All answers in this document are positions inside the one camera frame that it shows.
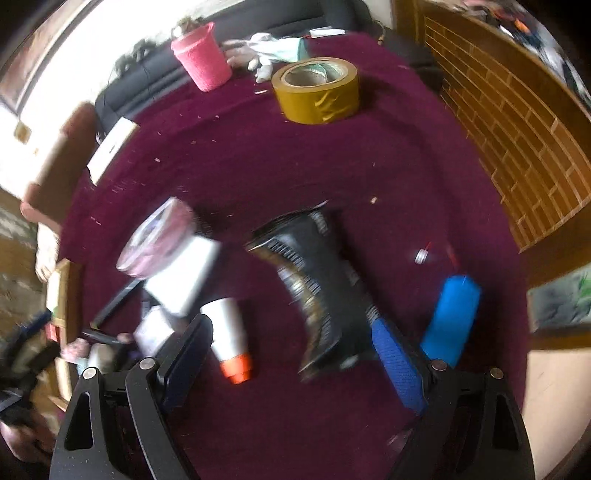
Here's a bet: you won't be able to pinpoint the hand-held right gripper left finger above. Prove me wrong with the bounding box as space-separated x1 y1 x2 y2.
48 314 215 480

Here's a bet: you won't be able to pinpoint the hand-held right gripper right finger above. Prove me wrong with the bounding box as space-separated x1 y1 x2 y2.
369 316 536 480

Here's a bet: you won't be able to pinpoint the black snack packet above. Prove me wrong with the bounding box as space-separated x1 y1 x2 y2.
245 200 384 384

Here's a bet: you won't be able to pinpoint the clear plastic bag pink contents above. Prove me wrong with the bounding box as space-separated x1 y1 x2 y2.
115 196 197 280

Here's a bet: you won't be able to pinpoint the person's left hand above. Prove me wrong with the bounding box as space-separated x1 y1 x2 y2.
0 415 51 467

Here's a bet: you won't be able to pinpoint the small pale plastic box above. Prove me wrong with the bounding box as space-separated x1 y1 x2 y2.
133 305 174 356

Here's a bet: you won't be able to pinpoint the white bottle orange cap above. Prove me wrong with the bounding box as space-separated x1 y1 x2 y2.
198 298 256 385

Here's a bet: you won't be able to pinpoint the blue rectangular object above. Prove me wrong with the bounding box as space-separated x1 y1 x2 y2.
419 273 482 367

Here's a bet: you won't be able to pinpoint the black pen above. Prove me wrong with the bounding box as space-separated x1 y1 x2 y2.
81 328 123 347

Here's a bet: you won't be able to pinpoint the white flat box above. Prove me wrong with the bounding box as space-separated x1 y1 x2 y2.
142 235 222 319

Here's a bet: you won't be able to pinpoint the long black stick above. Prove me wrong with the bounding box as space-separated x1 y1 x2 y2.
90 277 141 328

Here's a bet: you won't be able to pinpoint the green printed panel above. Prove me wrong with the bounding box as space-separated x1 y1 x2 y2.
529 272 591 333

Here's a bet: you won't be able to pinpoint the brown armchair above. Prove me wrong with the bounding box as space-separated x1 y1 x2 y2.
21 102 100 232

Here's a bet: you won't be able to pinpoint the white notebook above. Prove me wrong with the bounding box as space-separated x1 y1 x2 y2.
87 116 140 185

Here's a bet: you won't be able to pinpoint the wooden cabinet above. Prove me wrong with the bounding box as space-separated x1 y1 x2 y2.
394 0 591 287

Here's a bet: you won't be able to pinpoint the yellow-brown tape roll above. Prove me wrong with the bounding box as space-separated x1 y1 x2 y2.
270 56 361 125

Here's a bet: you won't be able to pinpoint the pink covered bottle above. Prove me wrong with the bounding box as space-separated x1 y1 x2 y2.
170 21 234 93

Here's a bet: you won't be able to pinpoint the white crumpled cloth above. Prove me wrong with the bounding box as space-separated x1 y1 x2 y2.
222 33 308 84

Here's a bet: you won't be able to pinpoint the pile of cabinet clutter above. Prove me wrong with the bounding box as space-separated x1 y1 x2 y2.
462 0 591 107

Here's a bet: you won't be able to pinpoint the framed wall painting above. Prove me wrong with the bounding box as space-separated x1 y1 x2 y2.
0 0 93 112

